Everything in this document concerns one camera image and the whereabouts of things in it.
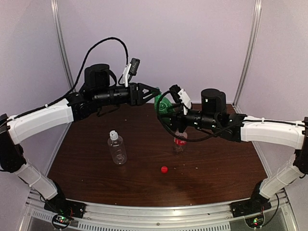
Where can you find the left circuit board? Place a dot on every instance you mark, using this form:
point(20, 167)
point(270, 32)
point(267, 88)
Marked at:
point(60, 222)

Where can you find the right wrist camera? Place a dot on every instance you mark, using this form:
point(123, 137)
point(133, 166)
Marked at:
point(180, 96)

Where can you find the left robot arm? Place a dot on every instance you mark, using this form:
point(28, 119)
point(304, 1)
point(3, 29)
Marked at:
point(95, 93)

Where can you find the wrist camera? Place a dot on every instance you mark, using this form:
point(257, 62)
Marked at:
point(129, 71)
point(180, 96)

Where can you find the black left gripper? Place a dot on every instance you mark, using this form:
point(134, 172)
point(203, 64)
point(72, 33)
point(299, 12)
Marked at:
point(136, 96)

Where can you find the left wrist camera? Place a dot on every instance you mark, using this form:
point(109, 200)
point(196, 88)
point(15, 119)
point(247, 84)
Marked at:
point(129, 71)

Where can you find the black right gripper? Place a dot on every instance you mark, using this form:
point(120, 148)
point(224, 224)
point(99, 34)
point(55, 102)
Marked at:
point(176, 117)

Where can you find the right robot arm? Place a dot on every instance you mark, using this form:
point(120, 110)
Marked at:
point(214, 120)

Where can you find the right circuit board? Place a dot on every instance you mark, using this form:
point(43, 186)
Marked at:
point(254, 222)

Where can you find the right aluminium frame post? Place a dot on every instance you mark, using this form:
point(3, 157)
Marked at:
point(256, 18)

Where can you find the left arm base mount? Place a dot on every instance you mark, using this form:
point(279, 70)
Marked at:
point(72, 209)

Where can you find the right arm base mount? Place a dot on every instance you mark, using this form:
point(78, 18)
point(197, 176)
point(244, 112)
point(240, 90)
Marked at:
point(248, 207)

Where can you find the front aluminium rail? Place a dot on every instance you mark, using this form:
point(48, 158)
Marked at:
point(210, 217)

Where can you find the aluminium frame post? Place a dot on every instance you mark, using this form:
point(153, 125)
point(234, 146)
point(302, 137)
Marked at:
point(256, 18)
point(60, 40)

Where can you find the red label cola bottle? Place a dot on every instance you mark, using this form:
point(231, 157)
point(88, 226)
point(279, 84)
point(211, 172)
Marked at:
point(179, 145)

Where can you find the green plastic bottle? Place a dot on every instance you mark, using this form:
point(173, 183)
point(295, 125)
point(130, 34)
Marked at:
point(165, 105)

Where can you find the circuit board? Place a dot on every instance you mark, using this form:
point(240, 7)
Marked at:
point(254, 222)
point(60, 222)

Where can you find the clear bottle white cap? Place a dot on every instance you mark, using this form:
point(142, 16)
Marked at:
point(117, 148)

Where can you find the left aluminium frame post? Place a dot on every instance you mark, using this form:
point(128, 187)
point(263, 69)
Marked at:
point(60, 40)

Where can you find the red bottle cap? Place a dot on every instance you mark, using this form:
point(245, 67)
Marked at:
point(164, 169)

